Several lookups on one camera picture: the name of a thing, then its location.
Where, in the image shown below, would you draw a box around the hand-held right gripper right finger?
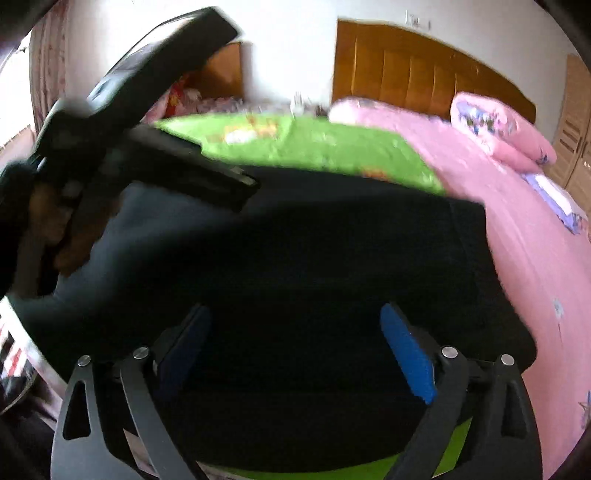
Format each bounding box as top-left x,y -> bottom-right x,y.
379,302 -> 543,480

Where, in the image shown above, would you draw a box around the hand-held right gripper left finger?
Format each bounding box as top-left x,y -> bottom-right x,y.
51,302 -> 213,480

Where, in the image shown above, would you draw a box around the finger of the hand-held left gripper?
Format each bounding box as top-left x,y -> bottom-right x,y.
88,7 -> 241,126
129,126 -> 260,213

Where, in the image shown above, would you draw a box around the black pants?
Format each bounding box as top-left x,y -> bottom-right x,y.
9,157 -> 539,472

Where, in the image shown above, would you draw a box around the person's left hand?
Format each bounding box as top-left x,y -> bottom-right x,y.
30,182 -> 99,276

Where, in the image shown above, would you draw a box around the small wooden headboard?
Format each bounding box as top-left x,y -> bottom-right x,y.
198,41 -> 245,100

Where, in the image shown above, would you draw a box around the red pillow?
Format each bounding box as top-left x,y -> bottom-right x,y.
166,82 -> 186,116

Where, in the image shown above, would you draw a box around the patterned curtain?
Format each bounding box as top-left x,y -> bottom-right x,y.
28,18 -> 70,134

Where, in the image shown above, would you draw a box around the grey patterned cloth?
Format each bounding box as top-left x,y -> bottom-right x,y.
198,97 -> 296,117

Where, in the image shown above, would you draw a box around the green printed bedsheet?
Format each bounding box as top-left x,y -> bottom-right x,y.
0,113 -> 474,480

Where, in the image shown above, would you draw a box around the pink bedsheet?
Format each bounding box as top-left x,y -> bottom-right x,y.
330,97 -> 591,480

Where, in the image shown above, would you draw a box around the purple white folded cloth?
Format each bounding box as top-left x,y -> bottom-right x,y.
522,172 -> 589,235

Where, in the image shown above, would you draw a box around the large wooden headboard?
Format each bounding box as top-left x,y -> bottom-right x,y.
331,18 -> 536,124

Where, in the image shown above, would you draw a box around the pink cartoon pillow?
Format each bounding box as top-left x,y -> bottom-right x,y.
450,91 -> 558,172

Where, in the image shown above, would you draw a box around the wooden wardrobe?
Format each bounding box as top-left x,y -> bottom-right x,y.
551,54 -> 591,213

